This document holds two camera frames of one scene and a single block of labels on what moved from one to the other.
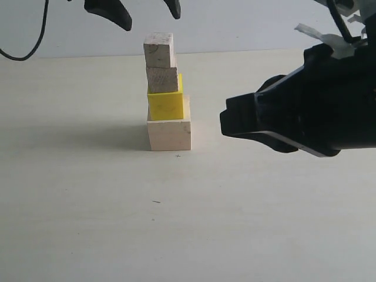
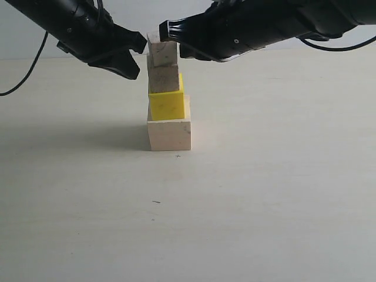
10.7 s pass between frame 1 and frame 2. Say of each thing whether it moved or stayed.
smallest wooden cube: moved
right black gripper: moved
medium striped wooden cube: stayed
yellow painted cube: stayed
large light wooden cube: stayed
